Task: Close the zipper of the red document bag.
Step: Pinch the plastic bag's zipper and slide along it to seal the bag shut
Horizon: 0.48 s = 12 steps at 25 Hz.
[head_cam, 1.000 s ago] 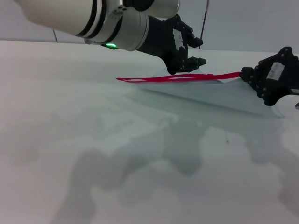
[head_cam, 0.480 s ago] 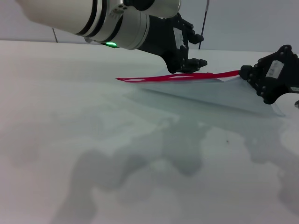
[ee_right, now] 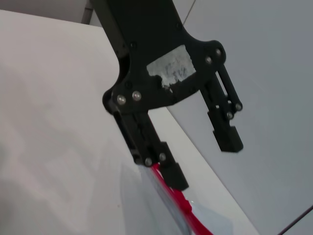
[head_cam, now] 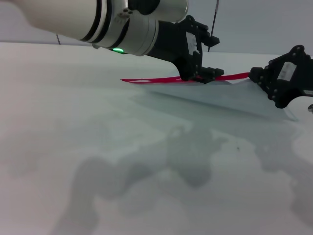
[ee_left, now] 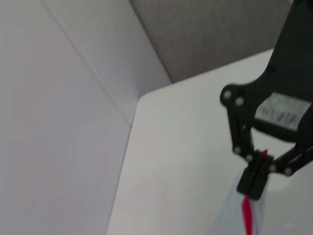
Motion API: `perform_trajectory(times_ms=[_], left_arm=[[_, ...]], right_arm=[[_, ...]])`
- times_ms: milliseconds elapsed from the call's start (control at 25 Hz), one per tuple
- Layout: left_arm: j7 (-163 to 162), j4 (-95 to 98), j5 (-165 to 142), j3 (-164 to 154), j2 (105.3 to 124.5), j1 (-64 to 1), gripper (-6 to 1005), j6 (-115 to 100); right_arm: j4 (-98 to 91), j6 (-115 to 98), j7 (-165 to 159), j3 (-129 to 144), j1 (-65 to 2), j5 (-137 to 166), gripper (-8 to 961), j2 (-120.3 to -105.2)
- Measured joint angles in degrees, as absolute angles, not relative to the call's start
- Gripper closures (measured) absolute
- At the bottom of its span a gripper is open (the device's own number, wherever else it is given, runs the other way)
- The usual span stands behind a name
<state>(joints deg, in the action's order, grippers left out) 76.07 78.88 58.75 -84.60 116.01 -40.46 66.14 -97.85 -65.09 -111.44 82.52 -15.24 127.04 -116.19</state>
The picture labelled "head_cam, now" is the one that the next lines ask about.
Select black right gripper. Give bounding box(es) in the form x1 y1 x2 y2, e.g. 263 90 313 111
248 45 313 110

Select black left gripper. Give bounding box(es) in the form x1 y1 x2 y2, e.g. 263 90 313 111
146 14 225 84

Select clear document bag red zipper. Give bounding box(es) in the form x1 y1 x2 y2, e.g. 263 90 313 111
120 70 299 122

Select thin black vertical rod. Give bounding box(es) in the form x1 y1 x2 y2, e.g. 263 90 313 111
207 0 220 52

